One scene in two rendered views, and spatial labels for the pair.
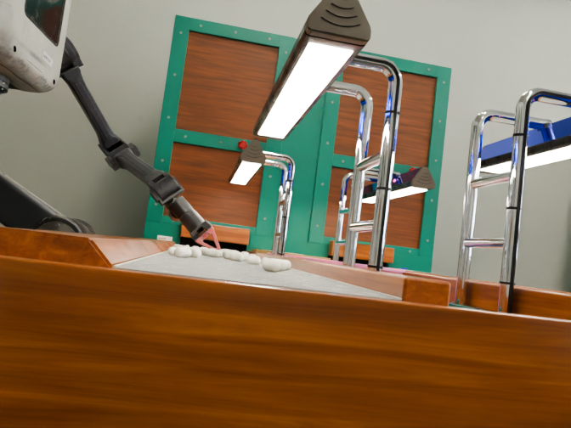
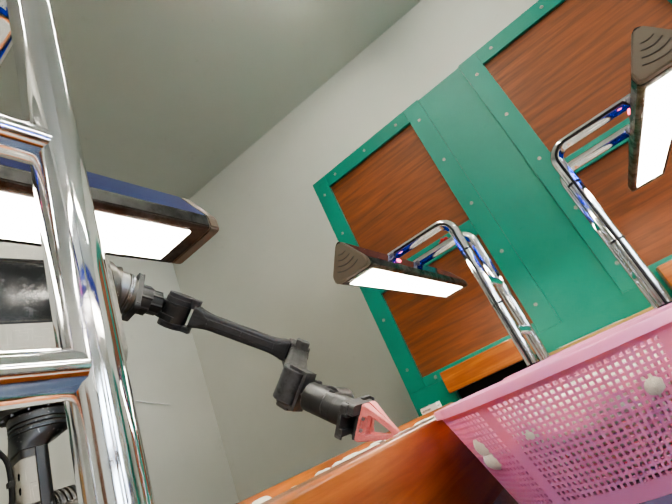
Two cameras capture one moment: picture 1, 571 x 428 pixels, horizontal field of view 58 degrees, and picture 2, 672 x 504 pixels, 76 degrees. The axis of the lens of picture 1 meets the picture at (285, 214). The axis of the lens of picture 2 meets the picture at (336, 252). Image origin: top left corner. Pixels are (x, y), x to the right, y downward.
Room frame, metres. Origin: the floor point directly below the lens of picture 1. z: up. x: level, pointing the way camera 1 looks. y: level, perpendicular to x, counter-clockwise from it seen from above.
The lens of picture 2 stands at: (0.93, -0.32, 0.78)
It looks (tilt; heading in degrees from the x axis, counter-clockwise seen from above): 23 degrees up; 36
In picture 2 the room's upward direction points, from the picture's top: 24 degrees counter-clockwise
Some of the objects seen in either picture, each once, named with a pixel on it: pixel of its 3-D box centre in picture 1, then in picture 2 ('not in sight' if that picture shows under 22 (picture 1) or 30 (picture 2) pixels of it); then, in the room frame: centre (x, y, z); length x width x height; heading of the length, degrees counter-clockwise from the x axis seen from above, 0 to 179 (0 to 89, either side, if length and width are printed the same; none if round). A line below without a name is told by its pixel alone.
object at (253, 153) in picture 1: (245, 165); (410, 272); (1.86, 0.17, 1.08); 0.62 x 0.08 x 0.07; 9
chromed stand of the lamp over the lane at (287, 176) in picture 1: (260, 216); (474, 322); (1.87, 0.09, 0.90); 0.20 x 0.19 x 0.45; 9
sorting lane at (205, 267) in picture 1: (222, 261); not in sight; (1.42, 0.16, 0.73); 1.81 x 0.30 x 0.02; 9
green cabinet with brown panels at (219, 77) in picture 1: (296, 149); (527, 195); (2.64, -0.02, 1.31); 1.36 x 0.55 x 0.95; 99
